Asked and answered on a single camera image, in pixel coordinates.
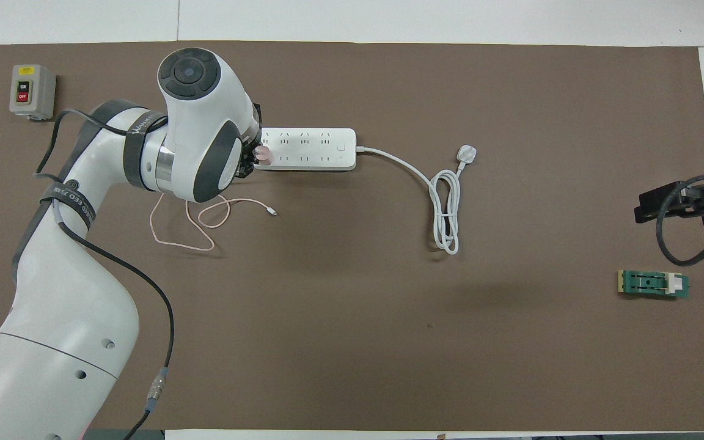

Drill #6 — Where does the white power strip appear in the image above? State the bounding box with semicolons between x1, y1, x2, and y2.
257;127;358;171

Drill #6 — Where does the brown table mat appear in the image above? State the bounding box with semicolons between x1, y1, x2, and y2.
0;40;704;431

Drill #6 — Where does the white power cord with plug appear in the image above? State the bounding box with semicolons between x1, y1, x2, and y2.
355;144;479;255

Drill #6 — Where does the pink charging cable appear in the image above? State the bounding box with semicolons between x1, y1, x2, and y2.
149;192;279;252

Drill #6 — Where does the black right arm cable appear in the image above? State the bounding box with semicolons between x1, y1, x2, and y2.
656;173;704;266

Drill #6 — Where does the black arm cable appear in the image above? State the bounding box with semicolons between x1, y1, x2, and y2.
34;109;175;440
656;173;704;266

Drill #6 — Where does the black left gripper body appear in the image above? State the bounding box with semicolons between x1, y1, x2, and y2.
236;104;264;180

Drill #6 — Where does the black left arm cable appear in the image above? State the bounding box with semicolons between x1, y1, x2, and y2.
34;109;175;440

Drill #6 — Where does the grey on-off switch box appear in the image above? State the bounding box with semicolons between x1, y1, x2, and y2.
9;64;57;121

